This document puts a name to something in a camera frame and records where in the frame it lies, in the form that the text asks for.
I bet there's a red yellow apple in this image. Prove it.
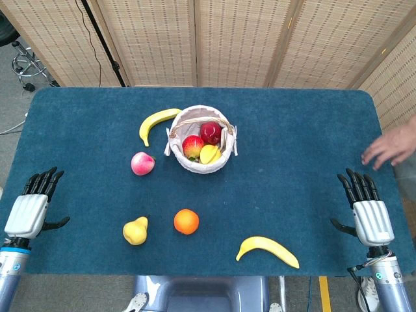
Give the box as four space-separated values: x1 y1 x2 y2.
181 135 205 159

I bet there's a bamboo folding screen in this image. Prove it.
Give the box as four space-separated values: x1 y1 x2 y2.
0 0 416 131

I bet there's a human hand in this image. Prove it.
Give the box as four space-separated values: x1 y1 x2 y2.
361 114 416 172

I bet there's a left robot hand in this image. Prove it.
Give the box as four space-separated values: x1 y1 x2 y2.
3 166 71 241

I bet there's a chrome stool base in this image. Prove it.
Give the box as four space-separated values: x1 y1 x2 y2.
11 40 60 91

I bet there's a yellow pear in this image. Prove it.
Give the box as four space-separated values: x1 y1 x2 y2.
122 215 150 246

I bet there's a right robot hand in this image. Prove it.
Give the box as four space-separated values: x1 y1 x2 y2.
330 168 396 248

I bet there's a pink peach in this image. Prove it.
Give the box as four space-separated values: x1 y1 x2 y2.
131 151 156 177

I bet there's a wicker basket with cloth liner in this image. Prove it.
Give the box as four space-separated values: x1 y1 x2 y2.
164 104 239 175

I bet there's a yellow banana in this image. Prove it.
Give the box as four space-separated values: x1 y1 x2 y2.
139 108 183 148
235 236 300 270

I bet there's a blue robot torso base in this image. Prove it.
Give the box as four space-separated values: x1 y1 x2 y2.
122 275 283 312

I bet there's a black tripod stand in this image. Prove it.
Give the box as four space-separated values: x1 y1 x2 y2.
80 0 131 88

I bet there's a blue table cloth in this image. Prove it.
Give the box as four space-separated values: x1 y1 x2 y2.
0 86 416 278

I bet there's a white sneaker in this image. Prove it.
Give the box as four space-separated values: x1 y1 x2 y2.
357 276 380 312

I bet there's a white floor cable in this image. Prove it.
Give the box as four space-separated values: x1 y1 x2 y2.
0 112 29 136

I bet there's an orange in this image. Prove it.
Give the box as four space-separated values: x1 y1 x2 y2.
174 209 200 235

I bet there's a dark red apple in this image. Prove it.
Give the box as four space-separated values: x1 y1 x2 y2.
200 122 223 146

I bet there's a black hanging cable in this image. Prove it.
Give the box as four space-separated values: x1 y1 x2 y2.
74 0 104 87

